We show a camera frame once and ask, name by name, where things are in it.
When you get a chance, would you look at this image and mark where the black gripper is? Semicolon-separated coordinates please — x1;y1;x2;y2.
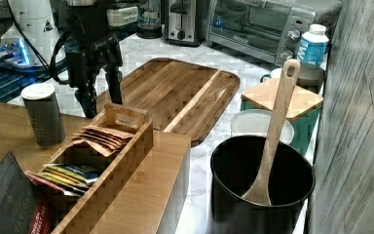
66;36;123;119

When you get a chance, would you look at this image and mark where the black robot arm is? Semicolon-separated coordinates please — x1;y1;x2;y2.
65;0;138;118

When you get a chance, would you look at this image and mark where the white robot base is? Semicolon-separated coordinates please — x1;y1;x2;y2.
1;0;59;68

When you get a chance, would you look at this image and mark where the brown tea packets stack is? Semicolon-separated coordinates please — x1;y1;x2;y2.
72;126;134;157

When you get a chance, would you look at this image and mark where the dark cylindrical canister white lid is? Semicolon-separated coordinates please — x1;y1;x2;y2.
21;83;65;148

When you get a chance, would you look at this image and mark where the wooden cutting board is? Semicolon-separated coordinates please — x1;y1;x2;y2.
121;58;240;145

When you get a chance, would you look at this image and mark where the glass jar black base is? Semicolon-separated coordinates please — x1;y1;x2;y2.
136;0;162;39

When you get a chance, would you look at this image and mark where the bamboo tea organizer box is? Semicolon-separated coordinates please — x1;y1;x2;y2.
33;102;154;234

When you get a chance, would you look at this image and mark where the colourful tea packets stack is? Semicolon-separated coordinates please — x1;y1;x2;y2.
25;164;101;197

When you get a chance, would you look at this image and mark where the silver toaster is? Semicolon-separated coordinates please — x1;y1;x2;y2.
165;0;209;47

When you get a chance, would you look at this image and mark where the black tea bag pouch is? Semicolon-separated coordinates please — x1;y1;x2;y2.
0;151;52;234

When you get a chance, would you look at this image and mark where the black utensil pot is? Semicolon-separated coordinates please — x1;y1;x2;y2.
209;136;315;234

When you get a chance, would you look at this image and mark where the silver toaster oven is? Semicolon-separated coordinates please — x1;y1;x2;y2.
206;0;317;65

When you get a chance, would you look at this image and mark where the wooden spoon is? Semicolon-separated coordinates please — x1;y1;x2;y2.
243;58;301;205

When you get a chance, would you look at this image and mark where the teal container bamboo lid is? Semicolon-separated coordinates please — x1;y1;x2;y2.
241;78;323;155

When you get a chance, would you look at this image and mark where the white blue plastic bottle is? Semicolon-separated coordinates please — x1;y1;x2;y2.
296;24;329;66

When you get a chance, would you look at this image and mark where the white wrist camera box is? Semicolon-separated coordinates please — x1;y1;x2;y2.
106;6;138;27

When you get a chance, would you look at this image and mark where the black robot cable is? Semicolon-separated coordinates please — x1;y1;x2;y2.
5;0;55;77

